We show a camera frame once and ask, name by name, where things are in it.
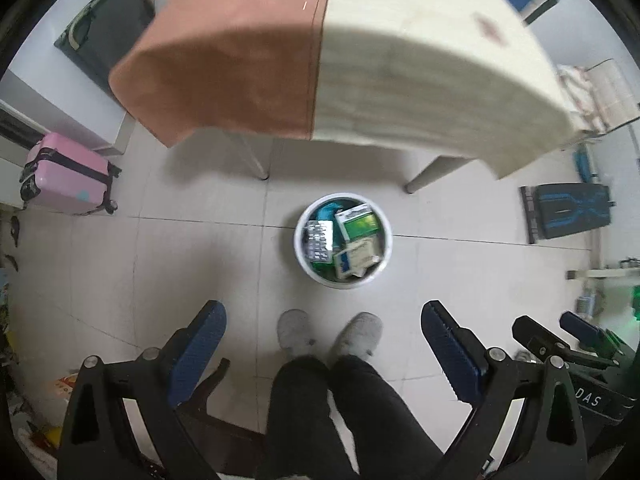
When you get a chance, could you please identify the white round trash bin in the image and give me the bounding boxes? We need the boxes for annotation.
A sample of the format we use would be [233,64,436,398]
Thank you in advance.
[293,192,393,290]

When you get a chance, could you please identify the striped cream tablecloth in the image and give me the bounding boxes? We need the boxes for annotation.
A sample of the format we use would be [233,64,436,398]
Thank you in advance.
[312,0,575,178]

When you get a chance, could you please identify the blue green plastic bag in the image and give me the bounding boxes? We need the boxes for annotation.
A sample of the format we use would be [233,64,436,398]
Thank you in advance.
[308,202,344,280]

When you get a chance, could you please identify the right grey fuzzy slipper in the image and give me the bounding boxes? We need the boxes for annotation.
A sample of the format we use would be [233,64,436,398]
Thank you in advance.
[330,312,383,362]

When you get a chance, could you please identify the left grey fuzzy slipper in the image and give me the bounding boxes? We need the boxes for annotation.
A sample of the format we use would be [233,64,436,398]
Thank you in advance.
[277,309,316,360]

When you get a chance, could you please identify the right white table leg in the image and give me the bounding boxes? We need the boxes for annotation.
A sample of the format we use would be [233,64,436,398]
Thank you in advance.
[405,155,471,194]

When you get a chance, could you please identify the grey fuzzy slipper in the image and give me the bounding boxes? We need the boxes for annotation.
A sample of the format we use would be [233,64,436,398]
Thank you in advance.
[330,312,383,362]
[277,309,316,360]

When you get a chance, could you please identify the black folded cot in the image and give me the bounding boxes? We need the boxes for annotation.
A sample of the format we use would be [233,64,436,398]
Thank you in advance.
[54,0,155,99]

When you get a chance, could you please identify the left white table leg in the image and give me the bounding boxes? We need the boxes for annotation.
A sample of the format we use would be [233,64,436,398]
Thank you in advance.
[224,131,269,181]

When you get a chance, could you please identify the green white medicine box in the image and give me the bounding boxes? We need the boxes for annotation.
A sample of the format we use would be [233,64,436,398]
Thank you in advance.
[333,204,381,244]

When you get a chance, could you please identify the left black trouser leg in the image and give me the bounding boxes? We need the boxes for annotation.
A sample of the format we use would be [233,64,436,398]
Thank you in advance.
[257,356,358,479]

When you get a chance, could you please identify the silver pill blister pack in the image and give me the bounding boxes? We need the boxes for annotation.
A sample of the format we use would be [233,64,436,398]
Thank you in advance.
[304,220,334,264]

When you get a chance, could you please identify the white blue medicine box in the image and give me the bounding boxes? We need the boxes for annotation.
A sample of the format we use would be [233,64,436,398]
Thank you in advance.
[333,236,382,281]

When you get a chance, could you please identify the terracotta brown tablecloth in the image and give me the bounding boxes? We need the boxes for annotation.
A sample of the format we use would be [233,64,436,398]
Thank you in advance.
[108,0,328,148]

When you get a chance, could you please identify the right black trouser leg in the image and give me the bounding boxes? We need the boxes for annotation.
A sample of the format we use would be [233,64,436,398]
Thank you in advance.
[330,356,442,479]

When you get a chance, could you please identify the black trouser leg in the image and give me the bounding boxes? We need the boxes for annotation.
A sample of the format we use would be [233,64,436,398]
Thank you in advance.
[257,356,358,479]
[330,356,442,479]

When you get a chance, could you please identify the pink suitcase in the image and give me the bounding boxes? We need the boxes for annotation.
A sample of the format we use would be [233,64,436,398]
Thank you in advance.
[20,132,122,214]

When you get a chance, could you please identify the white table leg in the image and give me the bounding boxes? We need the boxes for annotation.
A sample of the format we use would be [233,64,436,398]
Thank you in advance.
[405,155,471,194]
[224,131,269,181]

